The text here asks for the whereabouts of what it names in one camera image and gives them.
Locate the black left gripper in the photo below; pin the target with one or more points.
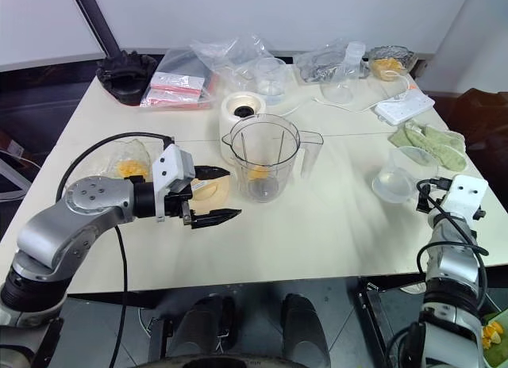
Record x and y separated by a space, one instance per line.
174 205

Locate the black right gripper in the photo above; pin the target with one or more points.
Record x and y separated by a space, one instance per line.
480 213

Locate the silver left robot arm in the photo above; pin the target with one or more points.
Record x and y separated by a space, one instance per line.
71 221

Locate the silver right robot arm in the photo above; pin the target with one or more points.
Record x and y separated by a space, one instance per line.
452 273

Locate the yellow white lid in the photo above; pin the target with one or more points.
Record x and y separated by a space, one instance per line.
212 190

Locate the white blender base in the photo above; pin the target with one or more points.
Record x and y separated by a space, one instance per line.
238 102

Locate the clear bag holding fruit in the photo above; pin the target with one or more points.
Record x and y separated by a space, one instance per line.
99 162

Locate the green cloth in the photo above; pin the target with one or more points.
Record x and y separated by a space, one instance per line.
440 146

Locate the clear spouted measuring cup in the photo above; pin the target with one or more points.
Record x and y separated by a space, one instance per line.
397 177

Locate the dark brown chair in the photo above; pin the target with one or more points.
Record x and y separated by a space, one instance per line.
482 118

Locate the red-striped zip bag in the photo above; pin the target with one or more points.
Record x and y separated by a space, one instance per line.
170 100
176 82

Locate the tall clear measuring cup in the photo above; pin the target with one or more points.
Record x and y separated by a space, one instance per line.
270 80

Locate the white power strip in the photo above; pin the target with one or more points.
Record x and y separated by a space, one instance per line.
405 108

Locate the large crumpled clear bag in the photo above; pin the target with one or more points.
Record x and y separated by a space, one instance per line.
230 54

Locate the green tray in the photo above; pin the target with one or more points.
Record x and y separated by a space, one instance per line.
498 356

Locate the black ragged holder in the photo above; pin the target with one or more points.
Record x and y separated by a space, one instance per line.
123 76

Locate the small clear funnel cup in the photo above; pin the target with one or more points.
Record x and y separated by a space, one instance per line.
337 92

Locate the clear bag with grey contents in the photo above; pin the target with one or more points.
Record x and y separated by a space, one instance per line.
323 66

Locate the clear plastic bottle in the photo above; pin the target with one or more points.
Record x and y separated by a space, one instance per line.
355 54

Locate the black slanted pole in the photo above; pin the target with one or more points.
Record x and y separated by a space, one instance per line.
97 19

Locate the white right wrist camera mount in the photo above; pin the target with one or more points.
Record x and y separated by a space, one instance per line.
464 197

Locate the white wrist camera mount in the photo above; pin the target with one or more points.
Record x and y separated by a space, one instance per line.
464 197
168 165

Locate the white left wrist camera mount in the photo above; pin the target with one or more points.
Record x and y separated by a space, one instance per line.
168 165

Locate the black table frame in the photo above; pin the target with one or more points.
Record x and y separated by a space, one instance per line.
375 320

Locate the white metal frame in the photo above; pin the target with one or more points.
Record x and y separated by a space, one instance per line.
16 173

